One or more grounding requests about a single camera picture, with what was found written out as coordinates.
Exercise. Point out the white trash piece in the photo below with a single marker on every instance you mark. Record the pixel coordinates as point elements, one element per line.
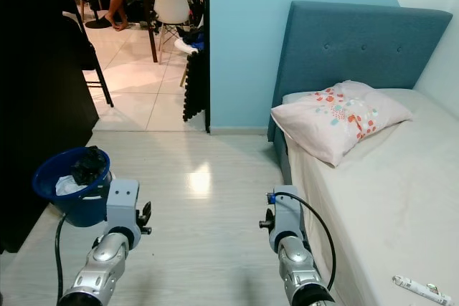
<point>67,186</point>

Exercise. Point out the black foam mat stack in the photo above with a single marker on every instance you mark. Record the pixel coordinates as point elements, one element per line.
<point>195,87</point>

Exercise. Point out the blue plastic bucket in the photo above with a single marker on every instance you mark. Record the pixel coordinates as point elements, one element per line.
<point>50,180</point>

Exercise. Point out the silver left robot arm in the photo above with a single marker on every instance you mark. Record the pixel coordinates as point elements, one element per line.
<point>104,263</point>

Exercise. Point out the dark clothes pile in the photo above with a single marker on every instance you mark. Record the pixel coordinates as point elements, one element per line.
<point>195,37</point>

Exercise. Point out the dark wooden table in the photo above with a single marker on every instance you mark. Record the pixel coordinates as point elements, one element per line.
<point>152,26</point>

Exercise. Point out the long white wrapper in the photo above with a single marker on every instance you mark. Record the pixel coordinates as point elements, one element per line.
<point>412,288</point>

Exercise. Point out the pink patterned pillow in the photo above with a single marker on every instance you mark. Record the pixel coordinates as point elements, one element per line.
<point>330,123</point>

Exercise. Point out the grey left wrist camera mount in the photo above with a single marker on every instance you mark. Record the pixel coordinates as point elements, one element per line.
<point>123,202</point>

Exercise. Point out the bed with cream sheet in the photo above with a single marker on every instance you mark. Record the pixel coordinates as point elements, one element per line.
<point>387,198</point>

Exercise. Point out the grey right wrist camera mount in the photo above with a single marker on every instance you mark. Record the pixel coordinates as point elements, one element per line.
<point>287,216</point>

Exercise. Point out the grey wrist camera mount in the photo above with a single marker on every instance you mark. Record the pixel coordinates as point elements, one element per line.
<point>123,202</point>
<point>287,216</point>

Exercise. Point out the black chair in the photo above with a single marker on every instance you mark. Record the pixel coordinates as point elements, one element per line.
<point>86,48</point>

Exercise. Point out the black door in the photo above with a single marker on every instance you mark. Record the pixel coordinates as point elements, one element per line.
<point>36,105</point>

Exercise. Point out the black plastic bag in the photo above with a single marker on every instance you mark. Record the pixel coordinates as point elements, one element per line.
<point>90,165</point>

